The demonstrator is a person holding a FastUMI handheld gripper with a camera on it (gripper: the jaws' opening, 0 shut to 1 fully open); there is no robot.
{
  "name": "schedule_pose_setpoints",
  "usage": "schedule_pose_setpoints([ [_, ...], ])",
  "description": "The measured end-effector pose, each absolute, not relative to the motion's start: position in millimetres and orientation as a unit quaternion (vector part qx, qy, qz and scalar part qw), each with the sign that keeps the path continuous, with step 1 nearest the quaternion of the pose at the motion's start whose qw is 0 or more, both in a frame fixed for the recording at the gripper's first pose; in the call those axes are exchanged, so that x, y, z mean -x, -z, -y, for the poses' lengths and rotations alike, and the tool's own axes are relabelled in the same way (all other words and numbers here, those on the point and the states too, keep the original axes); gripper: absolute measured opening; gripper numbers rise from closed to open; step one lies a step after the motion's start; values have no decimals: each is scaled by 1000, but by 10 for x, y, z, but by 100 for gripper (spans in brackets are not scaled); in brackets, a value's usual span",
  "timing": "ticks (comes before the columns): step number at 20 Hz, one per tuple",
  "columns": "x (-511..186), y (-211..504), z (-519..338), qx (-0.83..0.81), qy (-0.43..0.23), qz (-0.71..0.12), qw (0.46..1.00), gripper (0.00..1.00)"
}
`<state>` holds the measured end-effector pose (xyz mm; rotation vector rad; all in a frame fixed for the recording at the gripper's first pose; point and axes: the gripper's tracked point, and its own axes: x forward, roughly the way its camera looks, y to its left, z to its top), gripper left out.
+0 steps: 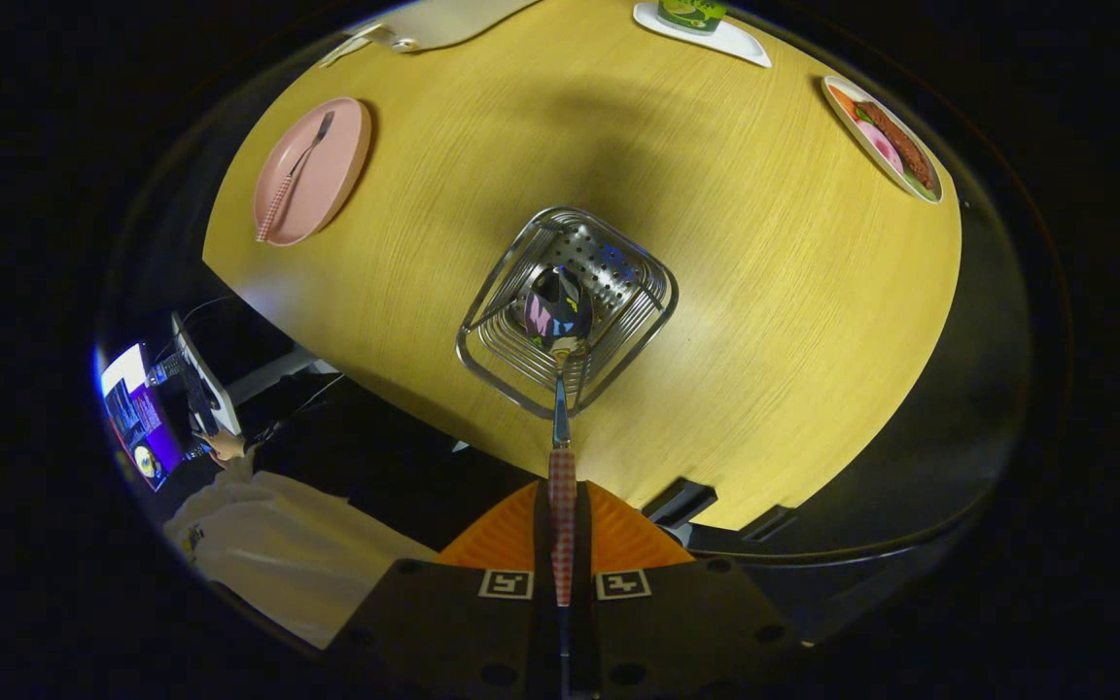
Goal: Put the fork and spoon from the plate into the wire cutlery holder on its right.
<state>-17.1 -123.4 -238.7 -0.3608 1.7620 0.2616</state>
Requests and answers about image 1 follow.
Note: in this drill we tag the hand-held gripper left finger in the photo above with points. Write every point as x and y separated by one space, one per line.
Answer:
443 632

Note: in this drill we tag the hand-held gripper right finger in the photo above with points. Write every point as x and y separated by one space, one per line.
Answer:
686 632

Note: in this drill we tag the person's white clothing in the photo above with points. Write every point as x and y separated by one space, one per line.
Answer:
278 554

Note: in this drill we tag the white laptop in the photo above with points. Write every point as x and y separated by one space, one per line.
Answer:
215 389

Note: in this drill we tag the lit monitor screen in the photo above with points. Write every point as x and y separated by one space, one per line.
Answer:
137 418

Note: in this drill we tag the pink round plate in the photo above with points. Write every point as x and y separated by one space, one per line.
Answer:
327 185

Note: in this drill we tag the red brown meat piece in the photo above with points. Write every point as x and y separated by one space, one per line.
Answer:
898 146

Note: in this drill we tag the white plate with food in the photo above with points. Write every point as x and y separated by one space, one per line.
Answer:
837 95

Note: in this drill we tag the white square coaster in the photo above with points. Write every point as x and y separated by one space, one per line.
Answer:
735 41

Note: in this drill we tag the white toaster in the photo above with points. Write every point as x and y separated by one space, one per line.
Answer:
463 19

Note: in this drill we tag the green label drink bottle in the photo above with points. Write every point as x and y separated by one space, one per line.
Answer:
691 15

